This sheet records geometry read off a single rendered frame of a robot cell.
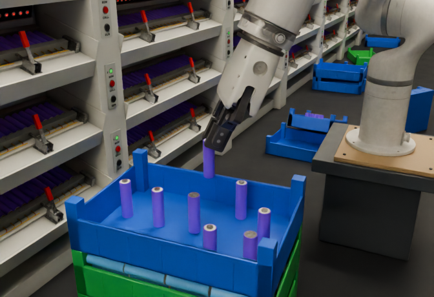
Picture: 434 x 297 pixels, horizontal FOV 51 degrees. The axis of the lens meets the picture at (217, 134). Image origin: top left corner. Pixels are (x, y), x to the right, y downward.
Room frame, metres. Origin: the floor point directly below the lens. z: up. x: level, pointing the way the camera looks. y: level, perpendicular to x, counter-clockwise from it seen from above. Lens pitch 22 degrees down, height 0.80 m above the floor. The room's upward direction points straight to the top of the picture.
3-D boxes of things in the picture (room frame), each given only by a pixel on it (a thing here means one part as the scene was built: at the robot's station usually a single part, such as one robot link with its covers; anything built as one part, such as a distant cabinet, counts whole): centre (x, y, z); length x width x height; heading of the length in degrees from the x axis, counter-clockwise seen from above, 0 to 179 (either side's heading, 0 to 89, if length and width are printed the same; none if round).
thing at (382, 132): (1.20, -0.47, 0.39); 0.19 x 0.19 x 0.18
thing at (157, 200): (0.60, 0.09, 0.44); 0.02 x 0.02 x 0.06
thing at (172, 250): (0.59, 0.04, 0.44); 0.30 x 0.20 x 0.08; 69
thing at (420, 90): (2.02, -0.88, 0.10); 0.30 x 0.08 x 0.20; 119
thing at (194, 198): (0.58, 0.03, 0.44); 0.02 x 0.02 x 0.06
